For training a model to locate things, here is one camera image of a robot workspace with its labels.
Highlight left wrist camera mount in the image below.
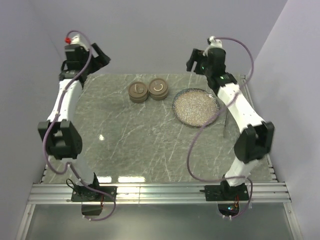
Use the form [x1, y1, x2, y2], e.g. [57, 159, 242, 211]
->
[64, 34, 89, 51]

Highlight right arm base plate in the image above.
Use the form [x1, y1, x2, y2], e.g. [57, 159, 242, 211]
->
[200, 184, 250, 202]

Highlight steel lunch container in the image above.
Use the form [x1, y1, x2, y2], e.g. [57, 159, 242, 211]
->
[149, 88, 169, 101]
[128, 91, 149, 104]

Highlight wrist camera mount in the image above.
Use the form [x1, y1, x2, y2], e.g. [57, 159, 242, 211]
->
[202, 36, 223, 56]
[64, 34, 89, 51]

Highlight right steel lunch container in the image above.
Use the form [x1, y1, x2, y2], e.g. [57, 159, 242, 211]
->
[149, 88, 169, 101]

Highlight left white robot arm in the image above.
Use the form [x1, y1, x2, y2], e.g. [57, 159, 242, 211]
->
[37, 43, 111, 201]

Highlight brown lid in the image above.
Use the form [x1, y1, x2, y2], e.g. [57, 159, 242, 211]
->
[148, 78, 169, 92]
[128, 81, 148, 93]

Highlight metal tongs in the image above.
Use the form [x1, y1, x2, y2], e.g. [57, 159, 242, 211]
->
[222, 110, 228, 138]

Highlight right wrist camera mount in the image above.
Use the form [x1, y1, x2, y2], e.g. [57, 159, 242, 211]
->
[202, 36, 223, 56]

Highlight left steel lunch container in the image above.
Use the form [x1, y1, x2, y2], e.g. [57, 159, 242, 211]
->
[128, 91, 149, 104]

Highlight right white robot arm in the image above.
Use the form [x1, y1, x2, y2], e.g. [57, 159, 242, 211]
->
[186, 47, 275, 200]

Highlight speckled ceramic plate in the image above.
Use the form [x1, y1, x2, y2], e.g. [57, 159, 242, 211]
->
[172, 88, 220, 128]

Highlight aluminium rail frame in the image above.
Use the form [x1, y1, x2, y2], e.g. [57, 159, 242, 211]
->
[14, 74, 304, 240]

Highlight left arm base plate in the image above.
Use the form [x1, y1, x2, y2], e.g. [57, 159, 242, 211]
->
[71, 186, 117, 202]

